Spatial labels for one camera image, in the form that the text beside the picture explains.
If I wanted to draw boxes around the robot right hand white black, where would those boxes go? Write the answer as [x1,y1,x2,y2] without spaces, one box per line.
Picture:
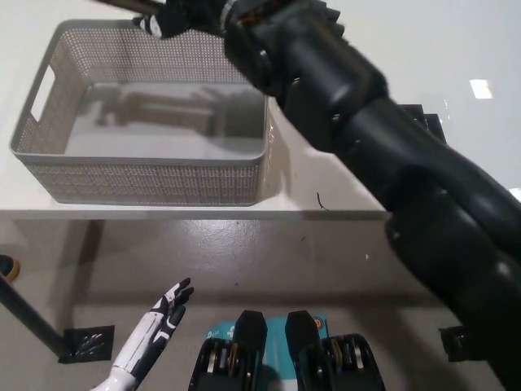
[133,0,229,40]

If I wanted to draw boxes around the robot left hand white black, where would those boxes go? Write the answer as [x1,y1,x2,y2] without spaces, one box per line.
[112,278,195,378]

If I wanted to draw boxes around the robot body black teal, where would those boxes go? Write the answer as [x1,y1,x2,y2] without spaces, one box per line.
[187,310,386,391]

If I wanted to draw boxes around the grey perforated rectangular basket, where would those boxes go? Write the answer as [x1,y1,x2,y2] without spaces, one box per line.
[8,19,282,207]

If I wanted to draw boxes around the black tape patch on desk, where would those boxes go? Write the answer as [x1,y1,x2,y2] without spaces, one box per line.
[395,103,445,144]

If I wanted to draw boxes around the black table leg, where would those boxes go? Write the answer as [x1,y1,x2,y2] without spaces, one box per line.
[0,271,73,360]

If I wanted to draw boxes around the black orange shoe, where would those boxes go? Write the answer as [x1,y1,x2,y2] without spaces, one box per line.
[0,253,21,282]

